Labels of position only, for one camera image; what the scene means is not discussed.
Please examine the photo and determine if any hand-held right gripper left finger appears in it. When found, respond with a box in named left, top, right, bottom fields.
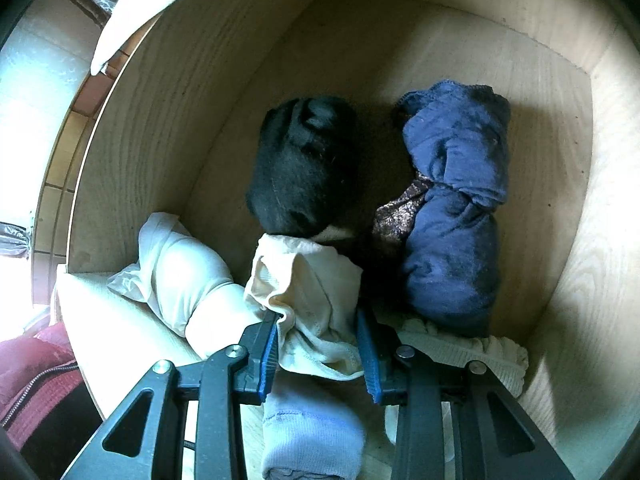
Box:
left=60, top=310, right=281, bottom=480

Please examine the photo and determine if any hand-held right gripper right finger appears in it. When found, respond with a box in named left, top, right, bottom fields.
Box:
left=356, top=307, right=576, bottom=480

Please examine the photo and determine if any cream underwear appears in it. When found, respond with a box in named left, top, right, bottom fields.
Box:
left=243, top=232, right=366, bottom=381

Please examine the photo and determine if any navy underwear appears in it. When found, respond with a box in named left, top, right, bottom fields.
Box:
left=372, top=80, right=512, bottom=338

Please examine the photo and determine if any light wooden drawer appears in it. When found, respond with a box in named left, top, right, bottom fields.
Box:
left=50, top=0, right=640, bottom=480

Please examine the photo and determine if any white glossy underwear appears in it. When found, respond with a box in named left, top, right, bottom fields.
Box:
left=106, top=211, right=263, bottom=358

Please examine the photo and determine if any light blue sock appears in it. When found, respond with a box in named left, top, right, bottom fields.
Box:
left=260, top=375, right=368, bottom=480

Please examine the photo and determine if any black rolled sock pair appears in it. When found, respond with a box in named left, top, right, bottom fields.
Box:
left=246, top=96, right=362, bottom=237

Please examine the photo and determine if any maroon zippered bag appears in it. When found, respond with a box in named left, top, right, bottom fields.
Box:
left=0, top=322, right=88, bottom=453

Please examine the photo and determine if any grey gathered curtain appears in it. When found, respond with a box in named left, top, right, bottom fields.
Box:
left=0, top=220, right=32, bottom=262

